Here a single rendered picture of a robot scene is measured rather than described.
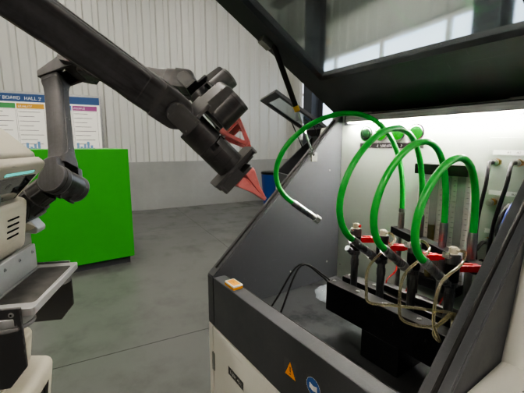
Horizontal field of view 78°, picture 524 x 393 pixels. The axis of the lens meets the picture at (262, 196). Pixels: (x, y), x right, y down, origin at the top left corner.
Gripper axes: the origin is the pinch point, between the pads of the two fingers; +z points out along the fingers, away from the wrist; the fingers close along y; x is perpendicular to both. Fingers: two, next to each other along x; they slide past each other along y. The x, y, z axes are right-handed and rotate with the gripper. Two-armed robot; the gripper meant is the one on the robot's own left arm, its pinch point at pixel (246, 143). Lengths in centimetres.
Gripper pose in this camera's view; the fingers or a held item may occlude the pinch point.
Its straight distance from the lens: 90.1
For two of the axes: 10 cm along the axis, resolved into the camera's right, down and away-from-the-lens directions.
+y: 0.3, 0.7, 10.0
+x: -7.2, 6.9, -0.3
